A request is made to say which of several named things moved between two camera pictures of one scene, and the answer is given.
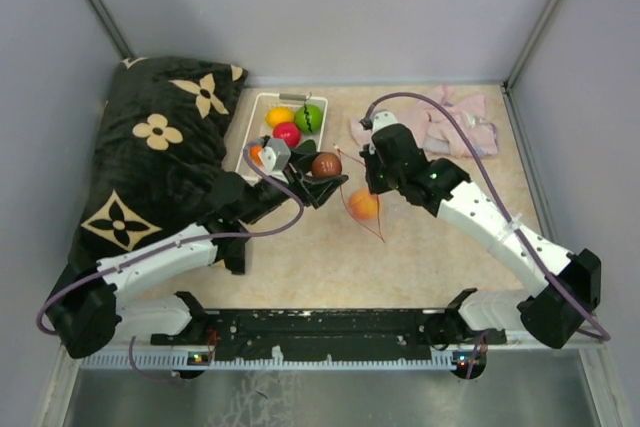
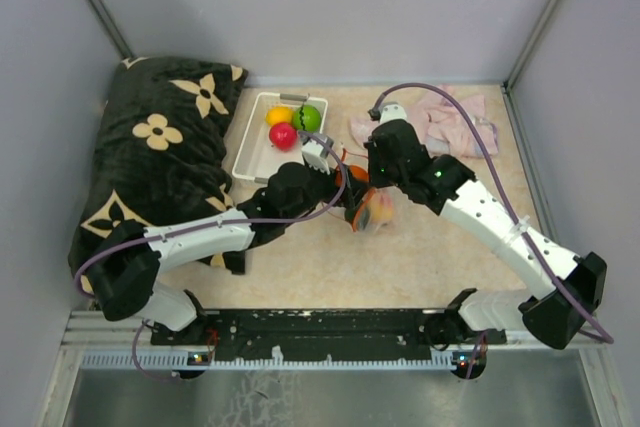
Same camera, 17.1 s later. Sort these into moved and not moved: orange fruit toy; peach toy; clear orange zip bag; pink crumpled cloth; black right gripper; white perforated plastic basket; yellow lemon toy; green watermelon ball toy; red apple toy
Moved: orange fruit toy; clear orange zip bag; peach toy
Not moved: black right gripper; white perforated plastic basket; green watermelon ball toy; red apple toy; yellow lemon toy; pink crumpled cloth
